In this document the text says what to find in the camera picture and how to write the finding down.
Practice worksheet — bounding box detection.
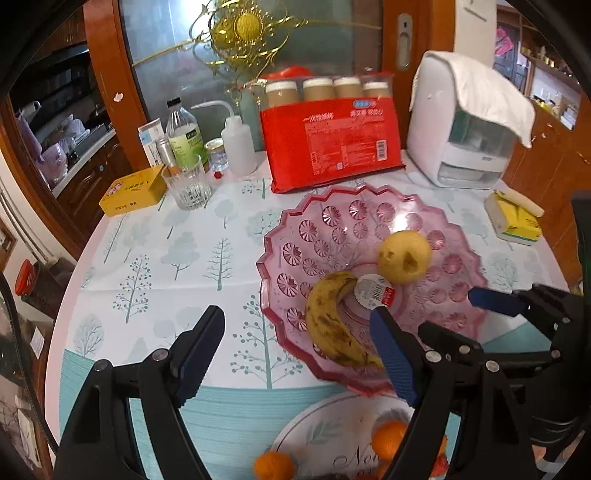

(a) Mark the yellow cardboard box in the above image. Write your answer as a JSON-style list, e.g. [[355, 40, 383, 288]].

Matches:
[[99, 166, 167, 217]]

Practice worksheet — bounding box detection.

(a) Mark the gold door ornament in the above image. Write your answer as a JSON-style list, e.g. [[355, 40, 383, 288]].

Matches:
[[182, 0, 384, 95]]

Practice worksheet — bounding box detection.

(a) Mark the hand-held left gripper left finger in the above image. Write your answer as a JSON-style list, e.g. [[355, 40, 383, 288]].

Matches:
[[54, 305, 226, 480]]

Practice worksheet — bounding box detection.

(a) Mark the small glass jar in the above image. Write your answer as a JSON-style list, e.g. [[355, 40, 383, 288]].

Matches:
[[204, 138, 230, 174]]

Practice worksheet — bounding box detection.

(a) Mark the red plastic container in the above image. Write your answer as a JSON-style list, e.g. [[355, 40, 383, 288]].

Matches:
[[14, 259, 38, 297]]

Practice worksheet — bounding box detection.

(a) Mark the clear glass tumbler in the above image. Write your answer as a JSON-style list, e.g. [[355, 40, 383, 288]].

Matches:
[[161, 154, 213, 211]]

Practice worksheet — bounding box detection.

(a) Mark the red pack of paper cups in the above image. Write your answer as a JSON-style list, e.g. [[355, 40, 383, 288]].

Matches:
[[253, 70, 403, 193]]

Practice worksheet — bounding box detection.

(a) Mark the white squeeze bottle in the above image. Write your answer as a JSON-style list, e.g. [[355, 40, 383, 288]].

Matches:
[[191, 102, 258, 176]]

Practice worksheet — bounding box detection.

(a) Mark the red white sticker label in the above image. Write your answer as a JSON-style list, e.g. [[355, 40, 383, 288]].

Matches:
[[353, 273, 399, 309]]

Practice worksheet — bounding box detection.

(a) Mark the pink glass fruit plate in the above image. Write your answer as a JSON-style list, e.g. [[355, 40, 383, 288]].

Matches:
[[255, 184, 490, 397]]

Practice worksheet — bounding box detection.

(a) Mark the white countertop appliance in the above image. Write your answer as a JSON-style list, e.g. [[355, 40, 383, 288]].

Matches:
[[406, 51, 519, 188]]

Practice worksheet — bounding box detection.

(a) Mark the yellow tissue pack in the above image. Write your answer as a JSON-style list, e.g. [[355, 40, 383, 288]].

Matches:
[[484, 188, 544, 244]]

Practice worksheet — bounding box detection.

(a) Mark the wall shelf with bottles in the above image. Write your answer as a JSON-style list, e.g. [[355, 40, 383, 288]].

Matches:
[[494, 9, 583, 132]]

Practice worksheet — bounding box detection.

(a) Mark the spotted yellow banana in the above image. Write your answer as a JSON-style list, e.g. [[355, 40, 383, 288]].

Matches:
[[305, 271, 386, 370]]

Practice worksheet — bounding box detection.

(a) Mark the white blue carton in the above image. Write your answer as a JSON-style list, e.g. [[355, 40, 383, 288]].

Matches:
[[137, 117, 165, 168]]

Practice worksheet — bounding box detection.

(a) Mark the yellow apple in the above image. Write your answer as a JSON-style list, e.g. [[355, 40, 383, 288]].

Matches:
[[378, 230, 433, 283]]

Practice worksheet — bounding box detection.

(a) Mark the white leaf pattern plate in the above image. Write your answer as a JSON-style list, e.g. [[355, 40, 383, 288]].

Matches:
[[269, 394, 462, 480]]

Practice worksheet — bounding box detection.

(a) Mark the wooden cabinet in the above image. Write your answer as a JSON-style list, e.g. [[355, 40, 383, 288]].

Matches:
[[501, 108, 591, 289]]

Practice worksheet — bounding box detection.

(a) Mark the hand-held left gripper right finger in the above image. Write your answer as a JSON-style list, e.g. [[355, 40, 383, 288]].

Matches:
[[369, 307, 539, 480]]

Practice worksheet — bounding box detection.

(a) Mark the clear bottle green label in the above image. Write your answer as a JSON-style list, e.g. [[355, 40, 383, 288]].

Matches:
[[166, 98, 206, 172]]

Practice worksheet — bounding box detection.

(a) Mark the silver door handle plate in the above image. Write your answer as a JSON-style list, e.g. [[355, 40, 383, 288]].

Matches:
[[397, 13, 413, 71]]

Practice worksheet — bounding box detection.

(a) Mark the silver can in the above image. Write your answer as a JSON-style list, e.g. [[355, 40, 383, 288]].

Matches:
[[156, 137, 175, 168]]

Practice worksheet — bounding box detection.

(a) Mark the white cloth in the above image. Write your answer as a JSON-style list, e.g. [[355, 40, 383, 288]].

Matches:
[[410, 50, 536, 148]]

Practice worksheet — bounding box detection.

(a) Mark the red plastic bag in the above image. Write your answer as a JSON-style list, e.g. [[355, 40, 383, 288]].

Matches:
[[265, 66, 317, 83]]

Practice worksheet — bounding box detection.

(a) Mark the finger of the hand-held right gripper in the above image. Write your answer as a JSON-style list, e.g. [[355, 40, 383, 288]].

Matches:
[[468, 283, 579, 344], [482, 347, 571, 372]]

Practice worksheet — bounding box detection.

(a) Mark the wooden glass door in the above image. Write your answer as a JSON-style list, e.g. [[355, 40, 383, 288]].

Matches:
[[83, 0, 458, 155]]

